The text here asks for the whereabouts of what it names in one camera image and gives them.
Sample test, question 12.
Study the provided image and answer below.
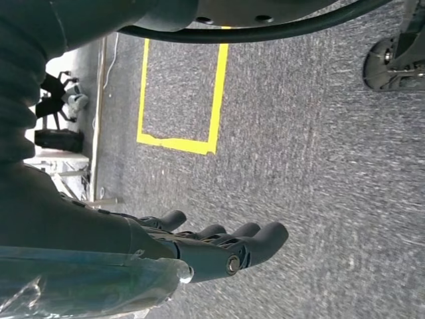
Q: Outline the chrome tube frame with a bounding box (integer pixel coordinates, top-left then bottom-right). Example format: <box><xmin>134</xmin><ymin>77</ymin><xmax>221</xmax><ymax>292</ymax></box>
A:
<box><xmin>50</xmin><ymin>37</ymin><xmax>124</xmax><ymax>209</ymax></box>

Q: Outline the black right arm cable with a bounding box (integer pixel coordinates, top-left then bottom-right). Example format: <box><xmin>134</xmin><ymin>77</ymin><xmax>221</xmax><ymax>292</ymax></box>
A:
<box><xmin>119</xmin><ymin>0</ymin><xmax>394</xmax><ymax>45</ymax></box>

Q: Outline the dark robot torso shell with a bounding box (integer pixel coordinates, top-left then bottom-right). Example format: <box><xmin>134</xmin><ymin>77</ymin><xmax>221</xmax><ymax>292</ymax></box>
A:
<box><xmin>66</xmin><ymin>0</ymin><xmax>336</xmax><ymax>28</ymax></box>

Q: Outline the person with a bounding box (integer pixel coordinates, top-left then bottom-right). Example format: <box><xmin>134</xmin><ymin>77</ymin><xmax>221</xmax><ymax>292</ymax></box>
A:
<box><xmin>66</xmin><ymin>81</ymin><xmax>90</xmax><ymax>118</ymax></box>

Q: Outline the clear plastic film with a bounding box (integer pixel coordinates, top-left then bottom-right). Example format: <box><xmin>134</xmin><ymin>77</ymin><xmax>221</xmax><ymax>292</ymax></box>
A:
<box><xmin>0</xmin><ymin>245</ymin><xmax>194</xmax><ymax>319</ymax></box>

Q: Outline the yellow floor tape square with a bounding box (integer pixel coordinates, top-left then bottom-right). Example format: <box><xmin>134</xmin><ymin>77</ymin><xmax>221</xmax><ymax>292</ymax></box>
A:
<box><xmin>136</xmin><ymin>26</ymin><xmax>230</xmax><ymax>156</ymax></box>

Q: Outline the white floor cable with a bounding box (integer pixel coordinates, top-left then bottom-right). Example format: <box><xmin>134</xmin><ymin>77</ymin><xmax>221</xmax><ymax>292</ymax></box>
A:
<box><xmin>102</xmin><ymin>33</ymin><xmax>119</xmax><ymax>90</ymax></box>

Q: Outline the black humanoid robot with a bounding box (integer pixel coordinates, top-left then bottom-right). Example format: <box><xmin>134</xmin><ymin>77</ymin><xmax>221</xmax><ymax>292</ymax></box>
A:
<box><xmin>34</xmin><ymin>70</ymin><xmax>84</xmax><ymax>154</ymax></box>

